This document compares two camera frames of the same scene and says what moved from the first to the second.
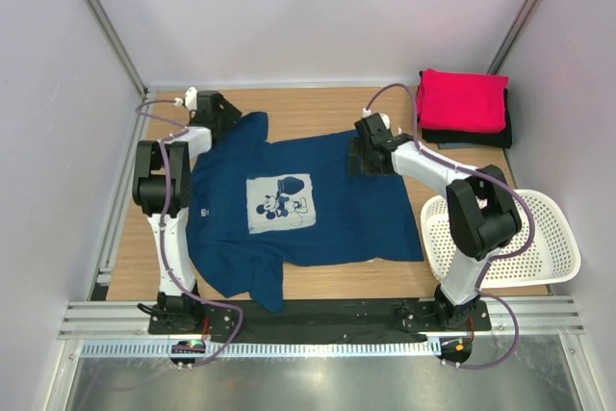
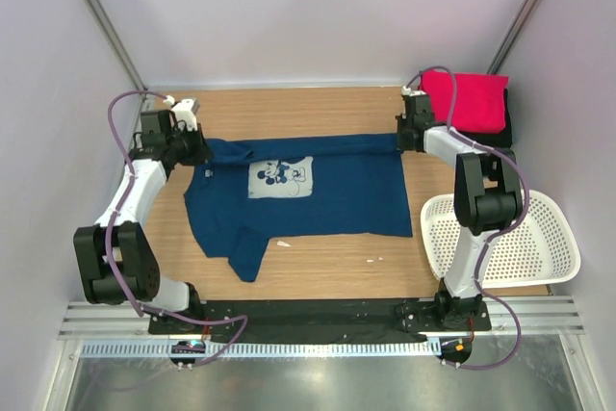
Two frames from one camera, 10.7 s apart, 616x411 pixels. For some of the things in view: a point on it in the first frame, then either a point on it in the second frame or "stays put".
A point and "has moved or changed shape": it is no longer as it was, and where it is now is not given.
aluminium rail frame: (124, 320) stays put
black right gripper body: (357, 149) to (404, 124)
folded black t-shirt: (501, 140) stays put
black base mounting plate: (325, 321) stays put
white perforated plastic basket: (553, 253) stays put
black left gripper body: (227, 115) to (187, 145)
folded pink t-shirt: (452, 100) stays put
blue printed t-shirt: (259, 209) has moved or changed shape
